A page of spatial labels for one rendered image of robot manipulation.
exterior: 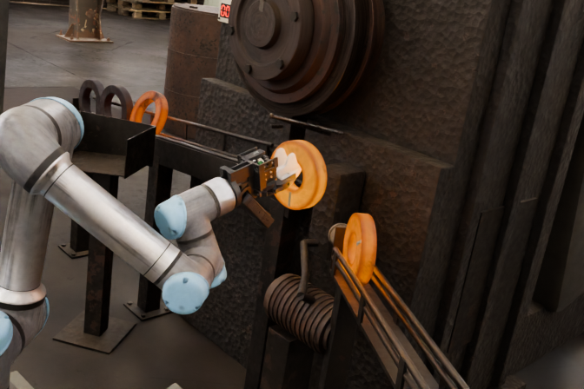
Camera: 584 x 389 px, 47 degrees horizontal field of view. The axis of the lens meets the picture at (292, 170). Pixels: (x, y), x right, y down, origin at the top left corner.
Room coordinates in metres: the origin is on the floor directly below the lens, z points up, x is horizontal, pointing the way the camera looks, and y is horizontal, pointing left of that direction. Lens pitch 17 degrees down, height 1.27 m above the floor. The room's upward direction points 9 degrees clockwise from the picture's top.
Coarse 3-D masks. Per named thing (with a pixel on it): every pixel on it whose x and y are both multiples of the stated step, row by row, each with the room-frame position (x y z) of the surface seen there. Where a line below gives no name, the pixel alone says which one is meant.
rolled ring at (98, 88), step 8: (88, 80) 2.56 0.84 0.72; (96, 80) 2.56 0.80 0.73; (88, 88) 2.57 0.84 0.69; (96, 88) 2.51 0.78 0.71; (80, 96) 2.60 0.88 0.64; (88, 96) 2.61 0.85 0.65; (96, 96) 2.51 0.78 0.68; (80, 104) 2.60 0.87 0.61; (88, 104) 2.60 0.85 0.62; (96, 104) 2.50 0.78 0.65; (96, 112) 2.50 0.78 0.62
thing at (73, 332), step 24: (96, 120) 2.08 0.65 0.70; (120, 120) 2.07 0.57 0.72; (96, 144) 2.08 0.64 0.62; (120, 144) 2.07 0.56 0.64; (144, 144) 1.97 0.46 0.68; (96, 168) 1.90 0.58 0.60; (120, 168) 1.92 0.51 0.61; (96, 240) 1.94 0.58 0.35; (96, 264) 1.94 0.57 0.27; (96, 288) 1.94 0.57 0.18; (96, 312) 1.94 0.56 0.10; (72, 336) 1.91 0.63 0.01; (96, 336) 1.93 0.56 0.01; (120, 336) 1.95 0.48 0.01
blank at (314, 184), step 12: (288, 144) 1.43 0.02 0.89; (300, 144) 1.41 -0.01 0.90; (312, 144) 1.43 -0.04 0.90; (300, 156) 1.41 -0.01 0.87; (312, 156) 1.38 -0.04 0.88; (312, 168) 1.38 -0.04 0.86; (324, 168) 1.39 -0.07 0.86; (312, 180) 1.37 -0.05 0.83; (324, 180) 1.38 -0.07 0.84; (288, 192) 1.42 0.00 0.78; (300, 192) 1.39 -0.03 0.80; (312, 192) 1.37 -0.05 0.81; (288, 204) 1.41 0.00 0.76; (300, 204) 1.39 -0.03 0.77; (312, 204) 1.39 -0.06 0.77
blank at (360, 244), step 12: (360, 216) 1.34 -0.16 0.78; (348, 228) 1.39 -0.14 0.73; (360, 228) 1.31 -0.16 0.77; (372, 228) 1.30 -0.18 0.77; (348, 240) 1.37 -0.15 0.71; (360, 240) 1.29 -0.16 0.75; (372, 240) 1.29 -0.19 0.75; (348, 252) 1.37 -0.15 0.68; (360, 252) 1.28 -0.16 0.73; (372, 252) 1.27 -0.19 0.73; (348, 264) 1.34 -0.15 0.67; (360, 264) 1.27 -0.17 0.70; (372, 264) 1.27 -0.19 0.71; (360, 276) 1.27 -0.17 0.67
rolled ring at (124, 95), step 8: (112, 88) 2.42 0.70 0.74; (120, 88) 2.40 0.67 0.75; (104, 96) 2.45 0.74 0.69; (112, 96) 2.47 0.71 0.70; (120, 96) 2.39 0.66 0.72; (128, 96) 2.39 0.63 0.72; (104, 104) 2.46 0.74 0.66; (128, 104) 2.37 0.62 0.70; (104, 112) 2.45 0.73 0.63; (128, 112) 2.36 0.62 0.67; (128, 120) 2.36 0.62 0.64
